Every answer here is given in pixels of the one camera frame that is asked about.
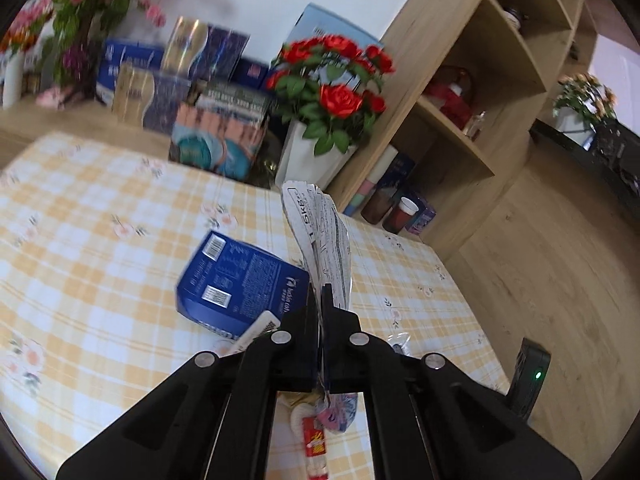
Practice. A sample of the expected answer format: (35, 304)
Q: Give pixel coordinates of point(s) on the stack of pastel cups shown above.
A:
(375, 175)

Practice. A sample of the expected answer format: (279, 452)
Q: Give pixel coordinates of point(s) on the white printed pouch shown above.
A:
(320, 240)

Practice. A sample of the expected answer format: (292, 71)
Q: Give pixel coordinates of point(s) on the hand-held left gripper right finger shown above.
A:
(337, 330)

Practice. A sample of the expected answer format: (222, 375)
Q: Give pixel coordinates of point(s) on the white flower pot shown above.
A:
(572, 127)

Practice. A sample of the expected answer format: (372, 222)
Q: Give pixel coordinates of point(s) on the black counter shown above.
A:
(600, 170)

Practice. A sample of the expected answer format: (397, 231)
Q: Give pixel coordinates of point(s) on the red jar with white lid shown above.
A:
(400, 216)

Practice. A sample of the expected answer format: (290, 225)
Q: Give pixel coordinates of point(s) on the teal bowl set box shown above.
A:
(210, 150)

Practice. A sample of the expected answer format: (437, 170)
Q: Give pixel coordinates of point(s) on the tall white vase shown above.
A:
(12, 82)

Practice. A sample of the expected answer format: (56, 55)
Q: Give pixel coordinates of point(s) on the red rose bouquet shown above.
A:
(340, 97)

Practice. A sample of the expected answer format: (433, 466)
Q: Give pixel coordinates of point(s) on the small blue patterned box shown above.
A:
(422, 217)

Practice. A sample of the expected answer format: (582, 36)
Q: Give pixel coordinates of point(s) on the brown glass jar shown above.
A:
(376, 207)

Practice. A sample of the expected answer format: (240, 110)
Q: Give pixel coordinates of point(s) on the faceted white vase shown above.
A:
(305, 160)

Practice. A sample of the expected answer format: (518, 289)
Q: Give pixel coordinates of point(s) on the small dark blue box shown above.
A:
(250, 72)

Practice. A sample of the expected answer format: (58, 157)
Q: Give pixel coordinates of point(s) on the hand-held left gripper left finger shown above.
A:
(305, 330)

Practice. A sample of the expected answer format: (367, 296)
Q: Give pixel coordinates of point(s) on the blue white plastic wrapper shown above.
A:
(340, 410)

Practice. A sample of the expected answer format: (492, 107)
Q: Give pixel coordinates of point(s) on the black device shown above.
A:
(610, 140)

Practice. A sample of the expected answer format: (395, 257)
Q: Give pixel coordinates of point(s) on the dark green box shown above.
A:
(235, 97)

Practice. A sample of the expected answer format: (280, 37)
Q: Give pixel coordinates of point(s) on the gold and blue gift box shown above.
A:
(200, 45)
(150, 97)

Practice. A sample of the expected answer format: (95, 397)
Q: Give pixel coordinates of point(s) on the clear plastic bag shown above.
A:
(399, 345)

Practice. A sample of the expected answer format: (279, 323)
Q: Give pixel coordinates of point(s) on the large light blue box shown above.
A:
(320, 22)

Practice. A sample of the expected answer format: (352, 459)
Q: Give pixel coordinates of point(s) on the red gift basket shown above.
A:
(450, 100)

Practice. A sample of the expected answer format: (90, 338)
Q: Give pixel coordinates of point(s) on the purple flower bunch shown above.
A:
(75, 62)

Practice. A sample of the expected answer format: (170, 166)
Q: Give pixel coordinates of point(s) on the glass perfume bottle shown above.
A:
(475, 125)

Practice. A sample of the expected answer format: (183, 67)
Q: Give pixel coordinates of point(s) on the blue coffee box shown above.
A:
(235, 280)

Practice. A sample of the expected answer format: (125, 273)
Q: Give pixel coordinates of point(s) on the pink cloth item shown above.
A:
(55, 96)

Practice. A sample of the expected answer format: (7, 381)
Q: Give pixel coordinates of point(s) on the wooden shelf unit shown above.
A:
(450, 10)

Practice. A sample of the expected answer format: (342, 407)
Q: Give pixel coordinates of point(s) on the red white blister pack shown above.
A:
(315, 445)

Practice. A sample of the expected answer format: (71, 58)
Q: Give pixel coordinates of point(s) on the peach flower bouquet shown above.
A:
(585, 95)

